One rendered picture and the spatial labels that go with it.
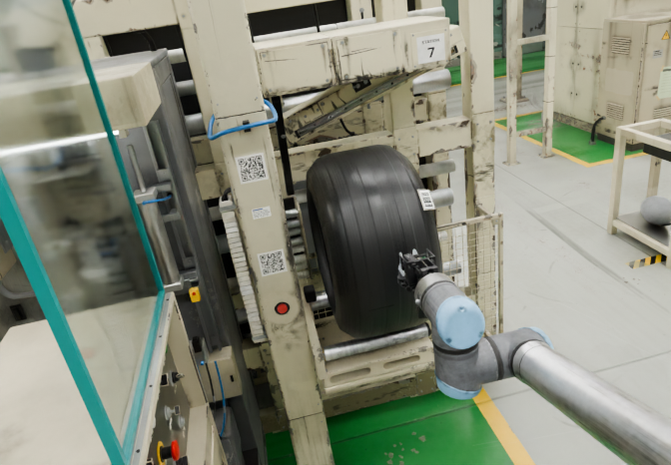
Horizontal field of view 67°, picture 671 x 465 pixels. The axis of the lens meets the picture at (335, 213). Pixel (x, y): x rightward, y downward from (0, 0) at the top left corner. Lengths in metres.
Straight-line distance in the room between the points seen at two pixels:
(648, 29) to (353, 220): 4.66
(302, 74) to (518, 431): 1.83
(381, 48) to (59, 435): 1.28
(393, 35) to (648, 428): 1.23
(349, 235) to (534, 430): 1.58
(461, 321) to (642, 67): 4.89
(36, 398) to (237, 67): 0.84
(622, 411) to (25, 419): 1.02
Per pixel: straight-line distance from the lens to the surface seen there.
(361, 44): 1.62
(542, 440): 2.59
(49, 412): 1.16
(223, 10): 1.31
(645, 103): 5.85
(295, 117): 1.76
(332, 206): 1.34
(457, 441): 2.55
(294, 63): 1.59
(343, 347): 1.60
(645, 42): 5.69
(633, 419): 0.86
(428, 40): 1.69
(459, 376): 1.08
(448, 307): 1.00
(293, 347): 1.66
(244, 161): 1.37
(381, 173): 1.39
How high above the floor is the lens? 1.92
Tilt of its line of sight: 24 degrees down
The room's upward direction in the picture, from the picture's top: 9 degrees counter-clockwise
